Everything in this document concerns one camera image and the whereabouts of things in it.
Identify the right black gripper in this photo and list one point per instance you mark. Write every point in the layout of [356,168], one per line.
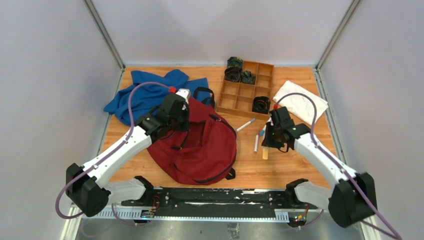
[268,142]

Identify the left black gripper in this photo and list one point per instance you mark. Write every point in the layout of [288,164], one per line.
[178,108]

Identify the red backpack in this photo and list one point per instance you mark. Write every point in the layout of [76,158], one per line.
[206,153]

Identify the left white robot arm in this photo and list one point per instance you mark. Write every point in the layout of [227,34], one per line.
[89,186]

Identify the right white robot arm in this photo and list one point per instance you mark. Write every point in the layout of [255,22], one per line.
[350,197]

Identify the blue capped white marker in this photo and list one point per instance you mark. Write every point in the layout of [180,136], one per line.
[262,132]

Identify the brown capped white marker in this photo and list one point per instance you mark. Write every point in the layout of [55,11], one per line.
[256,142]

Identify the purple capped white marker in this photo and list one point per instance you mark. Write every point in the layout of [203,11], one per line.
[245,125]

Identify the rolled tie with orange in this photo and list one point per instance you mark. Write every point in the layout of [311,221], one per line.
[261,105]

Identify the white folded cloth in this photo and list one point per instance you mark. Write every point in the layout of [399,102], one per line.
[299,105]

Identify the blue cloth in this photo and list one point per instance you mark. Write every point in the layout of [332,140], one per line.
[149,95]

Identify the wooden divided tray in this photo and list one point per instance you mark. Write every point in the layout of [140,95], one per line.
[236,98]

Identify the rolled green tie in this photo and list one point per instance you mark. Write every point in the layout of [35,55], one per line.
[247,77]

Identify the rolled dark tie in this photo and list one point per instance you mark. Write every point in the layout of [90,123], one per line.
[233,74]

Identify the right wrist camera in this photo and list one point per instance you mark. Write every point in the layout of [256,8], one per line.
[270,121]

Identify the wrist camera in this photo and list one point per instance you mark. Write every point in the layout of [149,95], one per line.
[270,121]
[184,93]

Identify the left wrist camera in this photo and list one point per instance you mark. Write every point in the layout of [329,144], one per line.
[184,93]

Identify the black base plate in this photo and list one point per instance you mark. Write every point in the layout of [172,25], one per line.
[218,203]

